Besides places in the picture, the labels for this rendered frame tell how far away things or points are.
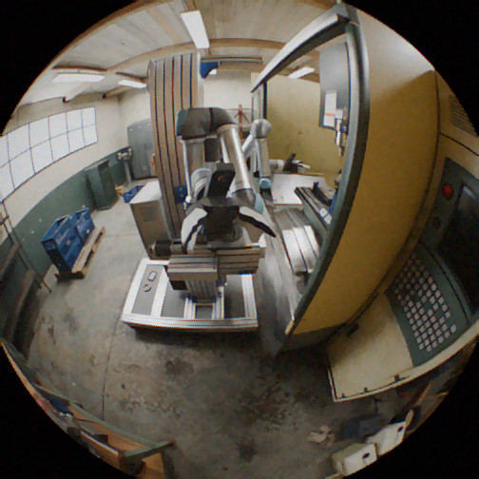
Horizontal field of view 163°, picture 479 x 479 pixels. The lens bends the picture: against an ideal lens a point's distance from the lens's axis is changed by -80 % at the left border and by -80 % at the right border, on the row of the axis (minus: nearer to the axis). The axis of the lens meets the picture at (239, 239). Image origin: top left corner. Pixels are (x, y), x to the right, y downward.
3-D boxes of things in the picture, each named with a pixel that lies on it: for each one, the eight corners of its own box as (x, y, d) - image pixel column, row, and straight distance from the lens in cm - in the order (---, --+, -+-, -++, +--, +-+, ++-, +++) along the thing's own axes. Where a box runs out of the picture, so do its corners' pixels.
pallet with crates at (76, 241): (85, 277, 304) (60, 235, 270) (57, 279, 360) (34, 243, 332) (105, 231, 383) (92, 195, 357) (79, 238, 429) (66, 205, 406)
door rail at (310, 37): (337, 19, 60) (335, 11, 62) (249, 92, 247) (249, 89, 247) (347, 24, 61) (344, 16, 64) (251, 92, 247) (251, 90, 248)
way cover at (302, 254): (293, 281, 133) (297, 266, 121) (269, 215, 198) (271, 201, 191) (328, 277, 145) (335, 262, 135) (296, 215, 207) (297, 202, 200)
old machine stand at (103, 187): (110, 209, 477) (98, 164, 451) (96, 211, 510) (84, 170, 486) (120, 199, 519) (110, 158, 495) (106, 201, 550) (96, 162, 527)
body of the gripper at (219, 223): (237, 241, 39) (223, 214, 48) (242, 204, 34) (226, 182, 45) (201, 244, 37) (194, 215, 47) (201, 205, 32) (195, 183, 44)
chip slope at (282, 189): (277, 211, 207) (279, 190, 196) (266, 188, 266) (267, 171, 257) (341, 212, 246) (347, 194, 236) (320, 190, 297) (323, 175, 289)
